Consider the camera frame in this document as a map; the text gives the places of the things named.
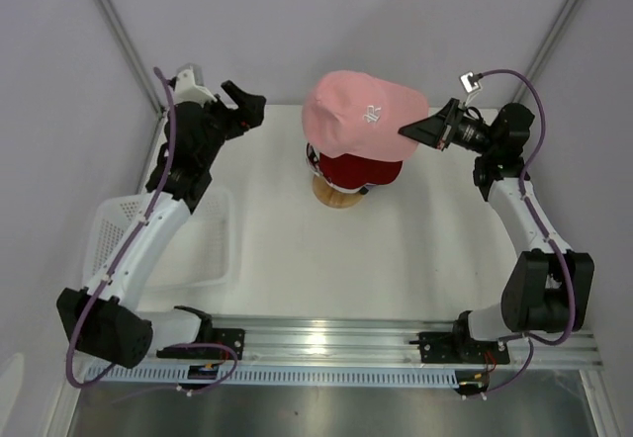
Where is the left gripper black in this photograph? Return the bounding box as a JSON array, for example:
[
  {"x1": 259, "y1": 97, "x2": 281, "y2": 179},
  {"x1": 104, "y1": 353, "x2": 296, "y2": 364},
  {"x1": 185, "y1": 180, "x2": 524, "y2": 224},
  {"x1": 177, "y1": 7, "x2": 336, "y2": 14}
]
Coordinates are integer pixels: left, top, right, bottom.
[{"x1": 195, "y1": 81, "x2": 264, "y2": 167}]

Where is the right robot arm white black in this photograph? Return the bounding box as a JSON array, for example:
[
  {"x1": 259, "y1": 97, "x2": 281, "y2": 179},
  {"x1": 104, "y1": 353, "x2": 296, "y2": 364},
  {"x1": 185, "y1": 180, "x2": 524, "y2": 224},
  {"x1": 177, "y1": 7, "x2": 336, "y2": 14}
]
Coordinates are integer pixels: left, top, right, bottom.
[{"x1": 399, "y1": 99, "x2": 594, "y2": 364}]

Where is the aluminium mounting rail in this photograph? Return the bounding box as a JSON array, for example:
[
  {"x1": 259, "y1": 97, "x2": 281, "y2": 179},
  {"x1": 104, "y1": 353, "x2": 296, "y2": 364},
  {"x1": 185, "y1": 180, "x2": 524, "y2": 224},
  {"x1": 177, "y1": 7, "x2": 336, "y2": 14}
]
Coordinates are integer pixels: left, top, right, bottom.
[{"x1": 211, "y1": 315, "x2": 603, "y2": 370}]

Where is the white plastic bin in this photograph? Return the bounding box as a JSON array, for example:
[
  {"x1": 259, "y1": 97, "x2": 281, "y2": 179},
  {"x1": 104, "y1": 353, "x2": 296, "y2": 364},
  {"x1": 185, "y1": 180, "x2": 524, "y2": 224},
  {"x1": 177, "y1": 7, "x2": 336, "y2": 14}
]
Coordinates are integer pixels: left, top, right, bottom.
[{"x1": 82, "y1": 186, "x2": 237, "y2": 291}]

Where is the wooden hat stand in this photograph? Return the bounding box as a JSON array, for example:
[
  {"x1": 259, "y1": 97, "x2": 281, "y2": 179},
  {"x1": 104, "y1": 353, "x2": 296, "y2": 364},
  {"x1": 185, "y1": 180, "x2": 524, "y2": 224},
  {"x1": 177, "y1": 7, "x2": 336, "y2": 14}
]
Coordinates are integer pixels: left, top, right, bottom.
[{"x1": 312, "y1": 176, "x2": 364, "y2": 209}]

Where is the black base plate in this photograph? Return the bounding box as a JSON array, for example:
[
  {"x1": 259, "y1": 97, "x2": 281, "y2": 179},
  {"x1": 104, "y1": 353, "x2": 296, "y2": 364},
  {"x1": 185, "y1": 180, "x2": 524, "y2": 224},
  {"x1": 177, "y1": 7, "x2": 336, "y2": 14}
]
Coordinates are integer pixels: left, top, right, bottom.
[
  {"x1": 156, "y1": 327, "x2": 246, "y2": 361},
  {"x1": 408, "y1": 331, "x2": 510, "y2": 365}
]

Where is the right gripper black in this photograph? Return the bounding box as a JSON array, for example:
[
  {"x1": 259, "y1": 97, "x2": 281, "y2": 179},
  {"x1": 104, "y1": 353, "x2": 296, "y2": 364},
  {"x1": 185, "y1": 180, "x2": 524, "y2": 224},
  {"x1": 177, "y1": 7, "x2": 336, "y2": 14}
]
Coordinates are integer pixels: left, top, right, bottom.
[{"x1": 399, "y1": 98, "x2": 497, "y2": 156}]

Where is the left aluminium corner post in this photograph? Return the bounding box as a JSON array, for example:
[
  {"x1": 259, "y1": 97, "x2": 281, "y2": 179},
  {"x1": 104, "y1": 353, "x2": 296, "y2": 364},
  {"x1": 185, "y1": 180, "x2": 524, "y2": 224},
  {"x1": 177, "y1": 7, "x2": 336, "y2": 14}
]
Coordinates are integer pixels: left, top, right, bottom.
[{"x1": 93, "y1": 0, "x2": 162, "y2": 113}]

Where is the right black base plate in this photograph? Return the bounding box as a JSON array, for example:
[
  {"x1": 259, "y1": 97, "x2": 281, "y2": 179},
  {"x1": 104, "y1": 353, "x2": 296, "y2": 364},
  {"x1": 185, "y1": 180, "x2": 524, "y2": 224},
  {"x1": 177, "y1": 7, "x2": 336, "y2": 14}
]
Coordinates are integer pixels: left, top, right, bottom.
[{"x1": 408, "y1": 331, "x2": 510, "y2": 365}]

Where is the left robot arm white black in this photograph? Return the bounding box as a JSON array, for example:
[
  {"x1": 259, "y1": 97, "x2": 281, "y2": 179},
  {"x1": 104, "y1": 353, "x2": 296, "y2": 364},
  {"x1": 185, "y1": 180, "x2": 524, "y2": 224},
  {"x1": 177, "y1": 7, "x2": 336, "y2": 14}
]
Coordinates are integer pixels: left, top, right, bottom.
[{"x1": 56, "y1": 77, "x2": 266, "y2": 374}]

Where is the aluminium corner post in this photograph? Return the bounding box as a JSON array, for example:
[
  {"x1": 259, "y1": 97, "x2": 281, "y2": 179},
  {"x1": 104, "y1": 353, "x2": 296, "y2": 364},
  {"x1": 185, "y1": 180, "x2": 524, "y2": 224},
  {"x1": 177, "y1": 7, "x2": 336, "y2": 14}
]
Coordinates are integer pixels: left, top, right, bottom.
[
  {"x1": 507, "y1": 0, "x2": 585, "y2": 82},
  {"x1": 93, "y1": 0, "x2": 162, "y2": 113}
]

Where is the white slotted cable duct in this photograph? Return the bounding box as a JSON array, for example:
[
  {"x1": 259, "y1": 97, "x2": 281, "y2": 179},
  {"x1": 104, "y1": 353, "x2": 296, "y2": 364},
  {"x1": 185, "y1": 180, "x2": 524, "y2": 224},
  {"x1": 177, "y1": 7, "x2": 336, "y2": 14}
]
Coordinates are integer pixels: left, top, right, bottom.
[{"x1": 103, "y1": 364, "x2": 459, "y2": 389}]

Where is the pink baseball cap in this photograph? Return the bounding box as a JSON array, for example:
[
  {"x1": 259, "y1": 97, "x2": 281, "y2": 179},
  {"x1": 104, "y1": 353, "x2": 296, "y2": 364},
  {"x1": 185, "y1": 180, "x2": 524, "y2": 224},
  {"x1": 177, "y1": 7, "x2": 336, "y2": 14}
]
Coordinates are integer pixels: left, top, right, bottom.
[{"x1": 302, "y1": 70, "x2": 429, "y2": 162}]

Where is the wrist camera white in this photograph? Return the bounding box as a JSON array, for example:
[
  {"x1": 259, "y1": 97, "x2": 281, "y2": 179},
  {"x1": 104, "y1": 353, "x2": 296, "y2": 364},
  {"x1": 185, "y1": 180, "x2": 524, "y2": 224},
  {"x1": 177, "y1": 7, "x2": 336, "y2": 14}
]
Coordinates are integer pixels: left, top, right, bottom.
[
  {"x1": 460, "y1": 71, "x2": 483, "y2": 107},
  {"x1": 168, "y1": 63, "x2": 218, "y2": 106}
]

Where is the red LA baseball cap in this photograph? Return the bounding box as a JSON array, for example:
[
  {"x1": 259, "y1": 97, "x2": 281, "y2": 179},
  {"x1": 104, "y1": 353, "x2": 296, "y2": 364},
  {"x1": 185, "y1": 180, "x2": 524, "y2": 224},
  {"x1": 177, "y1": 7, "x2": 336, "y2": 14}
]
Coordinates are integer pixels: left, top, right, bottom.
[{"x1": 306, "y1": 143, "x2": 403, "y2": 188}]

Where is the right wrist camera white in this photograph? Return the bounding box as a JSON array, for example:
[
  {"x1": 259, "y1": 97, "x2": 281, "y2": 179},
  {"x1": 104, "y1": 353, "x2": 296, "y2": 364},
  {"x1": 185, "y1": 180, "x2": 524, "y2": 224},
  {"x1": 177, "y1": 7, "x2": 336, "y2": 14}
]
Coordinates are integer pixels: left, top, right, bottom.
[{"x1": 460, "y1": 71, "x2": 483, "y2": 107}]

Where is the white baseball cap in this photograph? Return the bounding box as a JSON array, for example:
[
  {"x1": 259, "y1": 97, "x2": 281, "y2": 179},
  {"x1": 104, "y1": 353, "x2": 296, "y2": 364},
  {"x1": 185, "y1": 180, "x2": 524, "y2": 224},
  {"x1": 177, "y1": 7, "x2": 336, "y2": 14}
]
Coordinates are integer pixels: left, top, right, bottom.
[{"x1": 314, "y1": 176, "x2": 371, "y2": 195}]

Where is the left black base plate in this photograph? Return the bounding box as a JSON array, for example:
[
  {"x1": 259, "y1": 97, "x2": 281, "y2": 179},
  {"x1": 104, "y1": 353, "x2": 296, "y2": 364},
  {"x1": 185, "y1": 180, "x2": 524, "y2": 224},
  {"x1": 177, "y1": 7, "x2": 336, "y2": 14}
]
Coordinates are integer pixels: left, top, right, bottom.
[{"x1": 156, "y1": 327, "x2": 246, "y2": 361}]

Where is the right aluminium corner post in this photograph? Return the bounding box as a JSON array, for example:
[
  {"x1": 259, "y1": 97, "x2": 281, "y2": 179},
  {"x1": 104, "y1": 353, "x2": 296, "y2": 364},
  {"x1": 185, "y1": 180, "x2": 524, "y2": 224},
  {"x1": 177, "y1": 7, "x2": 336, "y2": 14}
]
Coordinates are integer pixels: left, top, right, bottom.
[{"x1": 507, "y1": 0, "x2": 585, "y2": 82}]

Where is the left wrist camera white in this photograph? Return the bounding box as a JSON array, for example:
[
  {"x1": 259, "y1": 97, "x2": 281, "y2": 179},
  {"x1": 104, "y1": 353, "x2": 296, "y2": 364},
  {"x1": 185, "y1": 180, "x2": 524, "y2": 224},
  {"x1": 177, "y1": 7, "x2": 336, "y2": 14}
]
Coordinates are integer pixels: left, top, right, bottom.
[{"x1": 168, "y1": 63, "x2": 218, "y2": 106}]

